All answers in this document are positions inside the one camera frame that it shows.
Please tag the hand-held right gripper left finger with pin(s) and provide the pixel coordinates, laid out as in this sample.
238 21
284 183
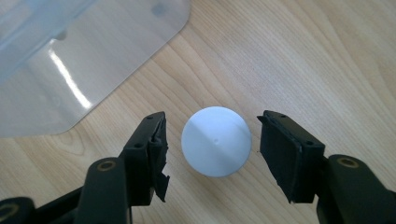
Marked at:
137 158

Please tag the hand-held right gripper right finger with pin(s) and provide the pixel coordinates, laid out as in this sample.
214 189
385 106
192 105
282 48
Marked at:
289 155

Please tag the small white bottle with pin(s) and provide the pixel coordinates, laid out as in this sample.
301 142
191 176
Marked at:
216 141

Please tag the clear plastic storage box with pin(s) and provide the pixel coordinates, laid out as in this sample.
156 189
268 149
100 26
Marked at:
77 53

